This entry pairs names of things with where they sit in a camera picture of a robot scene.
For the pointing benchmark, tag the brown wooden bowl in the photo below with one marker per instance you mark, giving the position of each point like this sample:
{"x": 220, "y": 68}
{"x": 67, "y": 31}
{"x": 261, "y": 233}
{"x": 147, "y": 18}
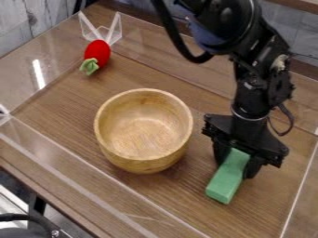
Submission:
{"x": 143, "y": 127}

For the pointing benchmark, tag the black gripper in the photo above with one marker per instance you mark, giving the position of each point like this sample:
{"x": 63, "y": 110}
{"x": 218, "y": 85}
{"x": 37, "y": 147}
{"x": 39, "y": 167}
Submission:
{"x": 246, "y": 133}

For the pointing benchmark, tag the clear acrylic tray wall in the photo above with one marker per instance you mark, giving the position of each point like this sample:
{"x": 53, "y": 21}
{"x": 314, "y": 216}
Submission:
{"x": 110, "y": 210}

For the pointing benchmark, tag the green rectangular block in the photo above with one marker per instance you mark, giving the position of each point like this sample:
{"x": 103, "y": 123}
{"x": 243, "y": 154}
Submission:
{"x": 223, "y": 185}

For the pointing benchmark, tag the clear acrylic corner bracket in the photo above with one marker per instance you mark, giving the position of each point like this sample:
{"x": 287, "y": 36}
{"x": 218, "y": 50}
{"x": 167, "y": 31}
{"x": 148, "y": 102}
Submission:
{"x": 108, "y": 34}

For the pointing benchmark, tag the black table leg bracket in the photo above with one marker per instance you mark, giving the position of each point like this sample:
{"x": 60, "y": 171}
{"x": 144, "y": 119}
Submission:
{"x": 43, "y": 224}

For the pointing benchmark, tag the red plush radish toy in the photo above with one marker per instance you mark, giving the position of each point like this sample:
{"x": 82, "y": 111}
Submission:
{"x": 96, "y": 56}

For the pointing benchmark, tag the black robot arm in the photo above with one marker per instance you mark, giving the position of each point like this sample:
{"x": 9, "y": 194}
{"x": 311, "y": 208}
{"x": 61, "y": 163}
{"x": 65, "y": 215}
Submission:
{"x": 230, "y": 28}

